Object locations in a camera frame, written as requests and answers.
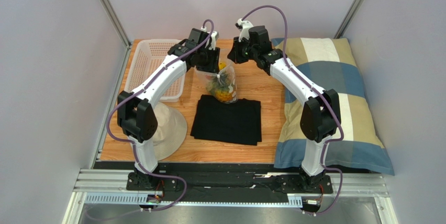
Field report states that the fake pineapple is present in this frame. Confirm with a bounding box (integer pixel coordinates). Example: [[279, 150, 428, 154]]
[[206, 72, 237, 104]]

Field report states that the clear zip top bag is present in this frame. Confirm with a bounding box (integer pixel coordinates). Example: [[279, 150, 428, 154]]
[[195, 64, 238, 104]]

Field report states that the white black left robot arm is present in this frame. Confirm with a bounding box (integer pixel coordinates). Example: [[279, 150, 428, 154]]
[[114, 26, 220, 189]]

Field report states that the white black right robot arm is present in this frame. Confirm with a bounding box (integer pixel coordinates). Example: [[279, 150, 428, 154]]
[[228, 21, 341, 192]]

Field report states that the fake yellow fruit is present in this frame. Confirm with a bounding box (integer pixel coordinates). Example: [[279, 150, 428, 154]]
[[218, 62, 227, 71]]

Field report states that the white plastic basket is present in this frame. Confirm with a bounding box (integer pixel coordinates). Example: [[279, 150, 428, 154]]
[[124, 39, 185, 103]]

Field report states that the folded black cloth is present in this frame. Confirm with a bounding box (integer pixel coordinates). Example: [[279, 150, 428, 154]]
[[191, 95, 262, 146]]

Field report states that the blue beige checked pillow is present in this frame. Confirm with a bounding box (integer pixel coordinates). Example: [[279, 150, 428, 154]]
[[272, 38, 395, 175]]

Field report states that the beige bucket hat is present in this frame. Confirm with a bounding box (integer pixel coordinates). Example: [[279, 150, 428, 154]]
[[150, 102, 187, 161]]

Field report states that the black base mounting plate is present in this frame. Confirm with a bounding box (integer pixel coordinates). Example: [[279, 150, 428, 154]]
[[126, 162, 333, 203]]

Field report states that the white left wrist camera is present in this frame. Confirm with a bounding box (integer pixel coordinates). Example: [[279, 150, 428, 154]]
[[205, 31, 219, 50]]

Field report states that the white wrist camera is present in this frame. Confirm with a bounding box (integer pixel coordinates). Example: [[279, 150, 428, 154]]
[[205, 31, 219, 50], [236, 18, 254, 42]]

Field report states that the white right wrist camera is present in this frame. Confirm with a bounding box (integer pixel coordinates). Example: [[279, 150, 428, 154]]
[[236, 18, 254, 42]]

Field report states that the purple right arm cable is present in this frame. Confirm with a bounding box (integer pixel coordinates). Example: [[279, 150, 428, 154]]
[[240, 5, 344, 217]]

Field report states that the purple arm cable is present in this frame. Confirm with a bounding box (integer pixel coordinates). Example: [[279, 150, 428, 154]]
[[240, 5, 344, 217], [83, 19, 215, 217]]

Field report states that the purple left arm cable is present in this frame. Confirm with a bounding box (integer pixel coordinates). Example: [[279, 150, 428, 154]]
[[83, 19, 215, 217]]

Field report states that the aluminium frame rail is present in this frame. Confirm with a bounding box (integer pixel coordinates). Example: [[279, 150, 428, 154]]
[[74, 170, 398, 223]]

